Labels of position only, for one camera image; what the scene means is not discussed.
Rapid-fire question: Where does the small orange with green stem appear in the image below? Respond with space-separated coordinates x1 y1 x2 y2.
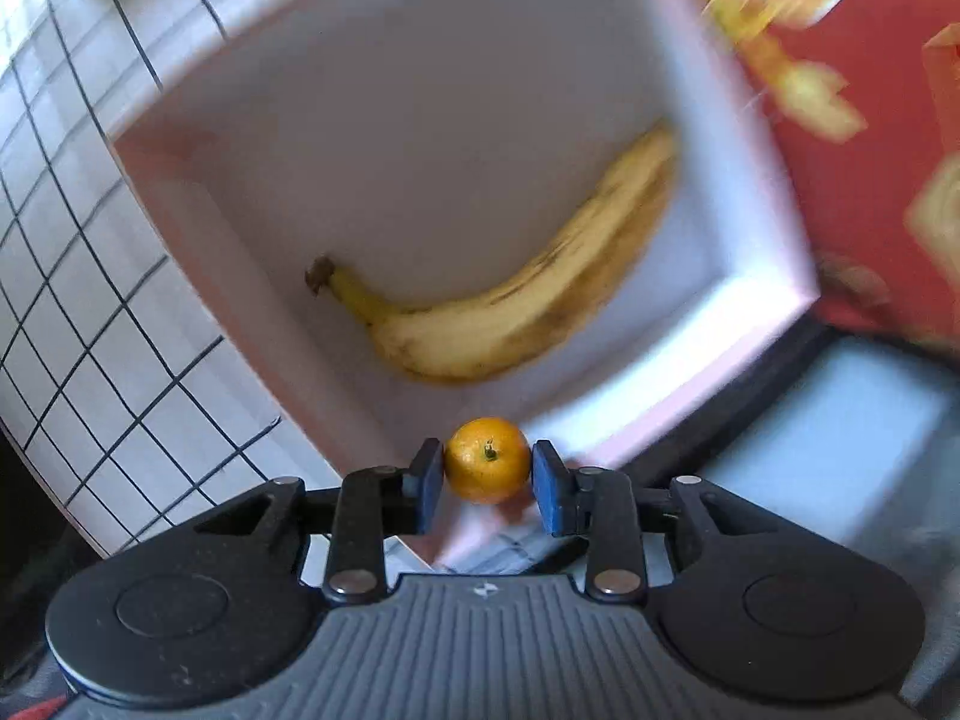
444 418 533 506

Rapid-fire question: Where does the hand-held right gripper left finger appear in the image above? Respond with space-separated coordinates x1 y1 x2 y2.
196 438 445 607

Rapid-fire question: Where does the spotted ripe banana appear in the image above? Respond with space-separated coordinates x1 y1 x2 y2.
305 122 680 386

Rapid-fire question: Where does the white black checked tablecloth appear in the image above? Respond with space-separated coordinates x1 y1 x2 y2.
0 0 445 565

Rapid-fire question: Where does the pink cardboard box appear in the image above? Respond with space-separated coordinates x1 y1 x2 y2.
111 0 820 572

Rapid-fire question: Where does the red printed carton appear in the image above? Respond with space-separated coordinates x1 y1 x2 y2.
666 0 960 355

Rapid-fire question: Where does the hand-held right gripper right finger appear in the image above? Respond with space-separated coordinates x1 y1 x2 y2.
531 438 781 605

